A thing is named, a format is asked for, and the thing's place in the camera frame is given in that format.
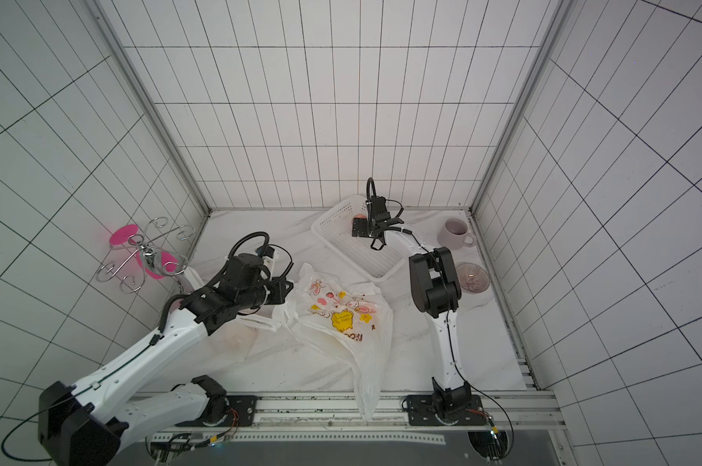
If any pink wine glass upper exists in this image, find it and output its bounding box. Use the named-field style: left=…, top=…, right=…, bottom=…
left=109, top=224, right=139, bottom=247

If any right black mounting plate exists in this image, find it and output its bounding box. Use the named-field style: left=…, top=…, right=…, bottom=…
left=401, top=395, right=488, bottom=427

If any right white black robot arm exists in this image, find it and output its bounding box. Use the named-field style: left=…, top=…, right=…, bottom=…
left=352, top=193, right=473, bottom=425

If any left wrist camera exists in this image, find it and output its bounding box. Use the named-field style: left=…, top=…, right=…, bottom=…
left=256, top=245, right=280, bottom=278

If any black mounting plate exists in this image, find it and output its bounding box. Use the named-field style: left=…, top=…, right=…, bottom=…
left=401, top=395, right=488, bottom=427
left=177, top=395, right=259, bottom=429

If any pink wine glass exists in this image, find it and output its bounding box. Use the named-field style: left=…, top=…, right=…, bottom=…
left=109, top=224, right=139, bottom=247
left=134, top=250, right=180, bottom=280

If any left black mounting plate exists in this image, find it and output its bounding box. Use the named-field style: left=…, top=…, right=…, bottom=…
left=177, top=395, right=259, bottom=429

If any pink wine glass lower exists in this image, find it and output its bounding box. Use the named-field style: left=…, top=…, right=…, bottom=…
left=134, top=250, right=180, bottom=280

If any white bag red lettering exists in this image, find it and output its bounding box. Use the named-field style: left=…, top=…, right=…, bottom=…
left=206, top=314, right=282, bottom=362

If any white perforated plastic basket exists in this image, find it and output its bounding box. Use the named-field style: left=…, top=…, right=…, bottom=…
left=311, top=194, right=404, bottom=283

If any chrome wire glass rack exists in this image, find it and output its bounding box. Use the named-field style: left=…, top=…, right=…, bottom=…
left=94, top=217, right=195, bottom=294

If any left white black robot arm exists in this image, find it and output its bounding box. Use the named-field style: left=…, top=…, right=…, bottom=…
left=37, top=244, right=294, bottom=465

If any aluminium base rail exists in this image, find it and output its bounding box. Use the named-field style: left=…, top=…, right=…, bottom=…
left=135, top=391, right=577, bottom=465

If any white bag cartoon print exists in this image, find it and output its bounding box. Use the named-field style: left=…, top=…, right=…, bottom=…
left=272, top=262, right=394, bottom=423

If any pink ceramic mug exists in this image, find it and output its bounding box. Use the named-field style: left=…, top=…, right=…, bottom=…
left=437, top=217, right=476, bottom=250

